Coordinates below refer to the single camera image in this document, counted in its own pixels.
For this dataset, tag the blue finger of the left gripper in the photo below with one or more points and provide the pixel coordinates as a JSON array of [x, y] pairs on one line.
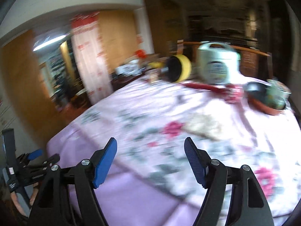
[[35, 154]]

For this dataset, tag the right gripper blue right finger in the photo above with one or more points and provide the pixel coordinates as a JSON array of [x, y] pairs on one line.
[[198, 160]]

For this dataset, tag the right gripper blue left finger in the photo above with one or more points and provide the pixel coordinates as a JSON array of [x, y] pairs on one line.
[[102, 161]]

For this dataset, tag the white paper bag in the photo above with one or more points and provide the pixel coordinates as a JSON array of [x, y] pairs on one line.
[[204, 125]]

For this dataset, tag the person's left hand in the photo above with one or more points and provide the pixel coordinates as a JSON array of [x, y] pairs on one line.
[[20, 203]]

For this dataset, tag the floral pink tablecloth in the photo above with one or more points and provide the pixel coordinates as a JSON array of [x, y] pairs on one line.
[[151, 181]]

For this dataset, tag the floral red white curtain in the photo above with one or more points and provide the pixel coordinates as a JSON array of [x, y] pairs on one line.
[[90, 56]]

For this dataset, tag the red frying pan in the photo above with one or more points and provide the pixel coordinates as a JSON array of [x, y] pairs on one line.
[[256, 94]]

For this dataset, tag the small pink glass jar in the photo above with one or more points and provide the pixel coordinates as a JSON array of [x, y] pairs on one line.
[[153, 75]]

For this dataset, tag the yellow black round pot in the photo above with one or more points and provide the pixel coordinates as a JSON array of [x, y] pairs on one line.
[[177, 68]]

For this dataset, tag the mint green rice cooker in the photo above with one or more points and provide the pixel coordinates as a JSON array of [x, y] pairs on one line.
[[217, 63]]

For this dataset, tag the green instant noodle cup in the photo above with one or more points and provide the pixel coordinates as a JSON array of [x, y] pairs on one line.
[[277, 94]]

